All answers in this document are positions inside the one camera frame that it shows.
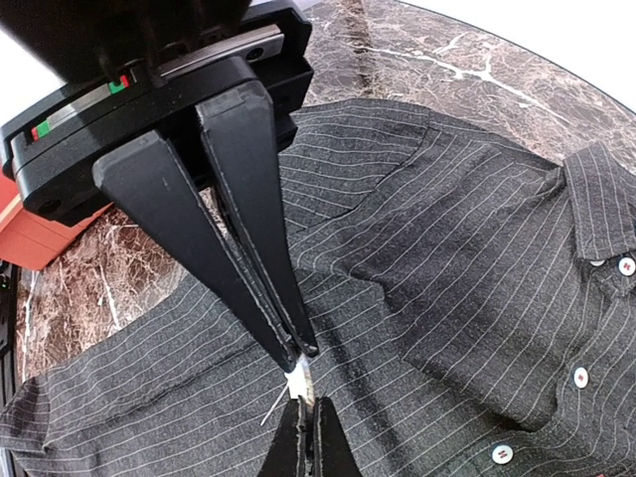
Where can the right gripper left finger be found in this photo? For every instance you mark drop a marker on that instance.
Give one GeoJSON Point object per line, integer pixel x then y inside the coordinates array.
{"type": "Point", "coordinates": [286, 456]}

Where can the orange plastic bin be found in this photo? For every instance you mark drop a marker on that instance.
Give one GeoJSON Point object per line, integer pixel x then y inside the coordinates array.
{"type": "Point", "coordinates": [30, 241]}

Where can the black front rail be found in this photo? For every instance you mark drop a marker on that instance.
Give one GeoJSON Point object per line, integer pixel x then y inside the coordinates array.
{"type": "Point", "coordinates": [10, 275]}

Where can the round brooch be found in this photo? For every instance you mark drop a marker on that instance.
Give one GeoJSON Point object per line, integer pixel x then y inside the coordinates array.
{"type": "Point", "coordinates": [299, 384]}

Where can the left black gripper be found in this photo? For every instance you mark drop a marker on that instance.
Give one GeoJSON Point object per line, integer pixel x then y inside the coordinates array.
{"type": "Point", "coordinates": [159, 100]}

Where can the black pinstriped shirt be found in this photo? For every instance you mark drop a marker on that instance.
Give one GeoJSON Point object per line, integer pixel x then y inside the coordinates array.
{"type": "Point", "coordinates": [474, 306]}

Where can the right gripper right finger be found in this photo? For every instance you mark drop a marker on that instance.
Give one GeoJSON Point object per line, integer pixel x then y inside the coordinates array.
{"type": "Point", "coordinates": [332, 454]}

